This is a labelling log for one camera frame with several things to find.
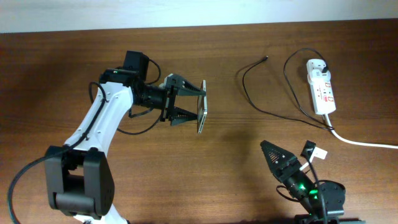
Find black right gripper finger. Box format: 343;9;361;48
260;140;296;174
300;140;316;158

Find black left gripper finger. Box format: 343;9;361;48
170;107;198;126
174;74;206;96

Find black smartphone silver frame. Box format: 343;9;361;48
197;80;208;134

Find black phone charger cable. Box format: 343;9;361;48
242;47;335;131

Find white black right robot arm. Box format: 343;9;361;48
260;140;346;223

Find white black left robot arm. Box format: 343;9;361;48
44;51;207;223

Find white charger plug adapter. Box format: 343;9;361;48
306;58;331;85

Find white power strip red switches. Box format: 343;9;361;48
309;80;336;115

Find white power strip cord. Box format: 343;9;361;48
322;113;398;150

